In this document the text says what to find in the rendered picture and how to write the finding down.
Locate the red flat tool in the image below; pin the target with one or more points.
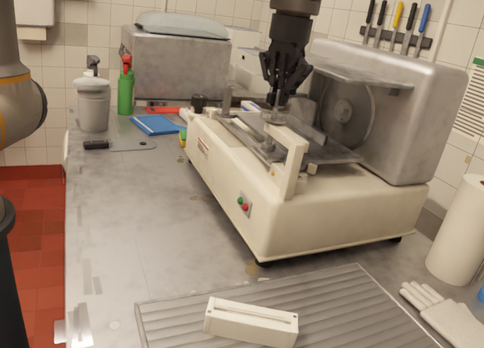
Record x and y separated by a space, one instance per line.
159 109

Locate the green spray bottle red trigger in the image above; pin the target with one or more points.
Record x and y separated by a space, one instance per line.
126 92

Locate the cream drain rack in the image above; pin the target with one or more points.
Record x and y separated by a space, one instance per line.
251 322

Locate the blue round object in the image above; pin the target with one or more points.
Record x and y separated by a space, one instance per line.
481 294

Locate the white stacked boxes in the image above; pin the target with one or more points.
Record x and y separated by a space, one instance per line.
246 64

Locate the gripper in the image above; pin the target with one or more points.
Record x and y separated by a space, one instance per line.
292 28

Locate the grey metal machine with lid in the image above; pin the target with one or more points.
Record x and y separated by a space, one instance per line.
181 64

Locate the white wall pipe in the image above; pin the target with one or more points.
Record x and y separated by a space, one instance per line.
442 19

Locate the white paper towel roll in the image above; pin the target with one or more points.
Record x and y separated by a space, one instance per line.
455 234

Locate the steel plunger with clear knob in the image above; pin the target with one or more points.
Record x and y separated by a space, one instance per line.
275 117

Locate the grey food pusher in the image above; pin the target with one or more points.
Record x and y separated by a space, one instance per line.
227 100

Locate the white wall dispenser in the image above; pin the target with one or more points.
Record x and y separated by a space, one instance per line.
32 7

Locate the grey ribbed drain board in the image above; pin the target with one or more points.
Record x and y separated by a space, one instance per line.
340 302

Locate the grey lidded bucket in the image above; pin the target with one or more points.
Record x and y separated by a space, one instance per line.
92 106

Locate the cream and grey slicer body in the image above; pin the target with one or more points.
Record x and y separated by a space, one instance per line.
332 208

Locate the white wall notice green header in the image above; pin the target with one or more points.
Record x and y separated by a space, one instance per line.
472 98

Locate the black gauge knob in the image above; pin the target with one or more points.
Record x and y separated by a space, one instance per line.
199 101

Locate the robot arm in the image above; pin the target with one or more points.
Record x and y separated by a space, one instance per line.
17 98

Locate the grey metal slicer tray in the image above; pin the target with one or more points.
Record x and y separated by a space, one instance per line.
321 151

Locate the white glove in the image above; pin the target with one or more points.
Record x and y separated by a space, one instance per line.
419 296

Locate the yellow green sponge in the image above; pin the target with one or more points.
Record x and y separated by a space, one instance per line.
183 138

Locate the white spray bottle grey trigger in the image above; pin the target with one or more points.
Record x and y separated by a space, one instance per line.
92 66

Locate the black magnetic knife strip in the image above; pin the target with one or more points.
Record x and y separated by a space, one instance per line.
427 42

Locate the white folded cloth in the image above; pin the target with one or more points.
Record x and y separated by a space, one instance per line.
455 321

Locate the round steel slicer blade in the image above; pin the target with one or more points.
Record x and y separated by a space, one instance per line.
346 115

